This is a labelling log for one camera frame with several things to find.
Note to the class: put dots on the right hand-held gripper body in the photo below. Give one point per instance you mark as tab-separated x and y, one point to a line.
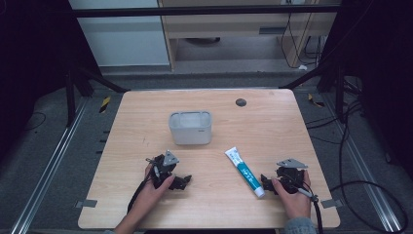
291	175

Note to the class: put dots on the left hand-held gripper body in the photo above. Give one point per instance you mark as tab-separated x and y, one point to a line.
164	166

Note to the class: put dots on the white and teal toothpaste tube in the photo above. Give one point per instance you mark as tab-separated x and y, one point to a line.
245	172

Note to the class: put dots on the white plastic container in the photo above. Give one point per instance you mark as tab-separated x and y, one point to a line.
190	130

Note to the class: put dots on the person's right hand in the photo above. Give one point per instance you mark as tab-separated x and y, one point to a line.
294	202

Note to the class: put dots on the person's left hand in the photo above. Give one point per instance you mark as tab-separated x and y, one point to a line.
150	192

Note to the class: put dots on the yellow and black tape strip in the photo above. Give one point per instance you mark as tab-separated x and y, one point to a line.
315	101
104	104

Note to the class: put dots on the grey table grommet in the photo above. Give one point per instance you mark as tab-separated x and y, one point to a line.
241	102

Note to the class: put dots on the black stand legs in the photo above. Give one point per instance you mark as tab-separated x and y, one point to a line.
334	81
82	81

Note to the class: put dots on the white cabinet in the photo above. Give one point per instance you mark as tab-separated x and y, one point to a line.
123	42

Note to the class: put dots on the light wooden desk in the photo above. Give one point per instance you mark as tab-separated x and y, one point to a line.
227	27

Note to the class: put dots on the grey metal table bracket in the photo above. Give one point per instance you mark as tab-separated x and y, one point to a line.
86	203
331	203

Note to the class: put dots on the aluminium floor rail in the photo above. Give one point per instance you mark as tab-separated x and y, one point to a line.
48	169
363	165

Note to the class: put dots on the black horizontal frame bar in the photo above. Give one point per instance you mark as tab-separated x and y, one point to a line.
195	11

